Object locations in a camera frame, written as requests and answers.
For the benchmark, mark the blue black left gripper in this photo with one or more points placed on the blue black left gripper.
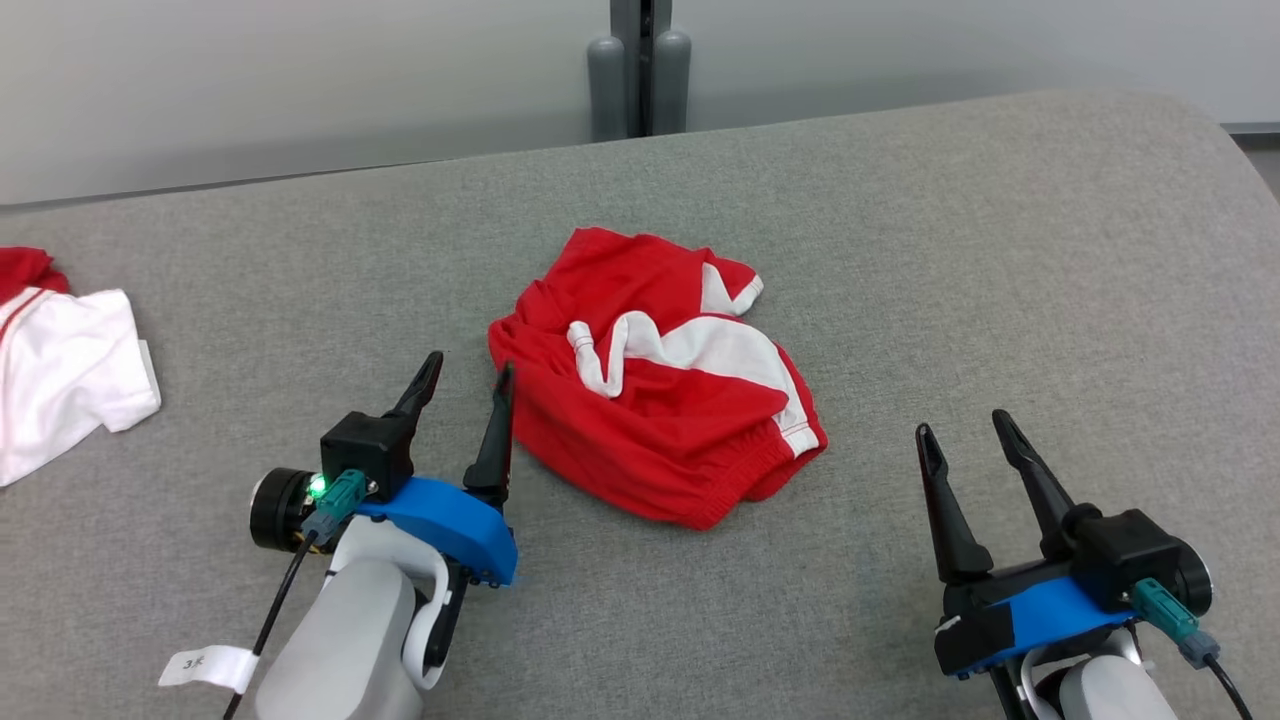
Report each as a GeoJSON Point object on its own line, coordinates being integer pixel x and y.
{"type": "Point", "coordinates": [450, 520]}

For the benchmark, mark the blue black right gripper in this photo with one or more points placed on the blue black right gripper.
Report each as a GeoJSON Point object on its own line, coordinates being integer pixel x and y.
{"type": "Point", "coordinates": [1040, 615]}

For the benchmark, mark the red white shorts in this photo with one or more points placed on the red white shorts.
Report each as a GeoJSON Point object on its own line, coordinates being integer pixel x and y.
{"type": "Point", "coordinates": [660, 430]}

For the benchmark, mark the red white t-shirt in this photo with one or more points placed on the red white t-shirt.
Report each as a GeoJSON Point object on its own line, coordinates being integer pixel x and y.
{"type": "Point", "coordinates": [60, 380]}

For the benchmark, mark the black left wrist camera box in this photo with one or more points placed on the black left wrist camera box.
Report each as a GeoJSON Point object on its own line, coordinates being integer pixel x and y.
{"type": "Point", "coordinates": [365, 445]}

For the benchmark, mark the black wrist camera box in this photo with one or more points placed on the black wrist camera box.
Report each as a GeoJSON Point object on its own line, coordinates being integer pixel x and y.
{"type": "Point", "coordinates": [365, 445]}
{"type": "Point", "coordinates": [1120, 550]}

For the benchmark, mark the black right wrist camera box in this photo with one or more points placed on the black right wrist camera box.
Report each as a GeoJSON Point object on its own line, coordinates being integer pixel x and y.
{"type": "Point", "coordinates": [1120, 550]}

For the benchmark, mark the grey cylindrical post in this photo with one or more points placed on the grey cylindrical post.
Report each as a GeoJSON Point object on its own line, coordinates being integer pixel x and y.
{"type": "Point", "coordinates": [672, 85]}
{"type": "Point", "coordinates": [606, 90]}

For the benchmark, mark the dark vertical door frame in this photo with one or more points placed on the dark vertical door frame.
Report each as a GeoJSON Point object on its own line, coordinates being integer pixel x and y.
{"type": "Point", "coordinates": [640, 60]}

